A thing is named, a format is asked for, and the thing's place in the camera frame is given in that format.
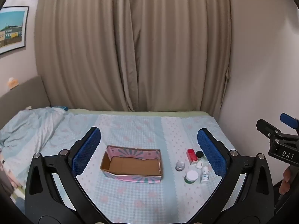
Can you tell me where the light blue crumpled blanket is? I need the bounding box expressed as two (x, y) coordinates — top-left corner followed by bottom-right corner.
(1, 107), (67, 158)

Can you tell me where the framed landscape picture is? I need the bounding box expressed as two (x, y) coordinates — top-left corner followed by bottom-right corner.
(0, 6), (29, 55)

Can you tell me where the pink patterned cardboard box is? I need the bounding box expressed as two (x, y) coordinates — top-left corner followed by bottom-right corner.
(100, 145), (163, 183)

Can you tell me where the blue pink checkered bedsheet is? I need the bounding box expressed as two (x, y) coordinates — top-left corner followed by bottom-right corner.
(14, 111), (248, 224)

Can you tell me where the black cap small jar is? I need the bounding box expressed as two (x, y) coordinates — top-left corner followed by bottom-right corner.
(196, 151), (204, 161)

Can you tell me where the beige curtain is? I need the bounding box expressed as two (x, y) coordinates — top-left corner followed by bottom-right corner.
(34, 0), (232, 117)

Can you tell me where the white earbuds case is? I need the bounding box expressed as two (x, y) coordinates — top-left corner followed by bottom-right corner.
(196, 160), (203, 169)

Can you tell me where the grey bed headboard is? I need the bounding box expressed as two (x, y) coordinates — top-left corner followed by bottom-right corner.
(0, 75), (51, 129)

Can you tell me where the red small carton box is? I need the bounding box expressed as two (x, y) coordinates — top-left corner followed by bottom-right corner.
(186, 149), (198, 165)

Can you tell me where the person's right hand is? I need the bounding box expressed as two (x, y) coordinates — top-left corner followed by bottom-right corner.
(279, 167), (291, 195)

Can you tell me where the silver lid red jar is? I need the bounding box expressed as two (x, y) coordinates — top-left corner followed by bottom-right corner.
(175, 161), (186, 171)

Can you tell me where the orange plush toy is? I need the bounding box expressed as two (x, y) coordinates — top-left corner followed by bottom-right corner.
(7, 77), (19, 90)

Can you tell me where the white vitamin pill bottle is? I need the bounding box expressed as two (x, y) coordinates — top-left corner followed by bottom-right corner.
(200, 166), (209, 183)

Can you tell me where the white lid green jar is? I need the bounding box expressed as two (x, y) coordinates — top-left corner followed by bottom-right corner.
(184, 170), (199, 184)

